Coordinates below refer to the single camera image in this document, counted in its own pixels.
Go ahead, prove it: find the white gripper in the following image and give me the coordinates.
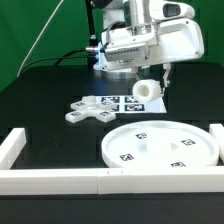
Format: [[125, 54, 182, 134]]
[[99, 0, 204, 94]]

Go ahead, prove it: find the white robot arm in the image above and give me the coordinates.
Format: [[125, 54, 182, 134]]
[[86, 0, 204, 73]]

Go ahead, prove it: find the white round table top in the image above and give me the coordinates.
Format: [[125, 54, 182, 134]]
[[101, 120, 219, 169]]

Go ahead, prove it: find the white marker sheet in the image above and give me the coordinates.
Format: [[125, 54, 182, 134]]
[[97, 95, 166, 113]]

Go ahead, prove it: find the white cross table base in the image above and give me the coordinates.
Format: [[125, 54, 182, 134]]
[[65, 96, 116, 123]]

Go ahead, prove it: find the white right fence bar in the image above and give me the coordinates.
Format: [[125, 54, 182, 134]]
[[209, 123, 224, 163]]

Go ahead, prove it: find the white fence bar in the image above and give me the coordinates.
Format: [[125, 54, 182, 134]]
[[0, 128, 27, 170], [0, 166, 224, 195], [209, 123, 224, 163]]

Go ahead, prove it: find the white front fence bar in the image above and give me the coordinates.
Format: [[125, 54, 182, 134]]
[[0, 166, 224, 195]]

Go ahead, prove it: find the white left fence bar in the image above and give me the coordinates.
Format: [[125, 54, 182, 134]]
[[0, 128, 27, 170]]

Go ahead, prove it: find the white thin cable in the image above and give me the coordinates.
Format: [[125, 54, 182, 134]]
[[16, 0, 64, 77]]

